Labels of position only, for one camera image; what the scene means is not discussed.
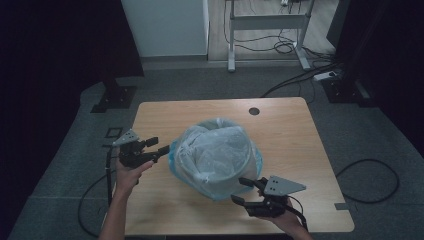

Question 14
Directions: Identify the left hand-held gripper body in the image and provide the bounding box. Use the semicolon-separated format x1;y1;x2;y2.
112;128;158;169

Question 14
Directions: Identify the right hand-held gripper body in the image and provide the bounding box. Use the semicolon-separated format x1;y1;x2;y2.
244;175;307;219

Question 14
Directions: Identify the translucent white blue trash bag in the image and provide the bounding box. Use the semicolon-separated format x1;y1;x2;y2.
168;117;264;202

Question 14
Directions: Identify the person's left hand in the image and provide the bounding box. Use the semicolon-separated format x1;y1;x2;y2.
114;149;155;198

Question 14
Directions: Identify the person's right hand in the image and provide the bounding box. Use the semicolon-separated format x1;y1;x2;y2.
264;212;307;235

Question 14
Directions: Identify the black floor outlet box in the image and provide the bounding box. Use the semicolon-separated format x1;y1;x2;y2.
105;127;124;139

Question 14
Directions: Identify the black stand base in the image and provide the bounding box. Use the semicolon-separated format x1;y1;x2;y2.
320;77;376;108
90;78;138;114

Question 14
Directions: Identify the white cabinet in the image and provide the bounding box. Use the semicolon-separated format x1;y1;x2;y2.
120;0;210;58

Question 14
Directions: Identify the white power strip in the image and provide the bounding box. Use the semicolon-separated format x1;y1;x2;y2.
313;70;338;82

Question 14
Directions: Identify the dark curtain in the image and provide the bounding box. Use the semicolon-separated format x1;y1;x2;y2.
0;0;145;234
326;0;424;158

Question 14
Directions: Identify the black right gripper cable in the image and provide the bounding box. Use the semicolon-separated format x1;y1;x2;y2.
286;194;309;232

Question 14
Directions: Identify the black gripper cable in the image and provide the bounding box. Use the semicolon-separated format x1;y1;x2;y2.
286;194;309;232
77;146;116;238

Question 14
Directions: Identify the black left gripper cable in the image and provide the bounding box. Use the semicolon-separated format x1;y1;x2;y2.
77;146;116;238

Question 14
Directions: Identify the long black floor cable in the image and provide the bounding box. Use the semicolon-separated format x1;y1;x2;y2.
259;61;341;99

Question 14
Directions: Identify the black looped floor cable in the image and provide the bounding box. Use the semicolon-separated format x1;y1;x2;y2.
335;158;401;205

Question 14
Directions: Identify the tangle of black cables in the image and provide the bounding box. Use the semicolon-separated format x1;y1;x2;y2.
223;0;338;63

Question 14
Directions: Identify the white metal desk frame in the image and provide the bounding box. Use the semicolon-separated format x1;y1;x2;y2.
225;0;315;73

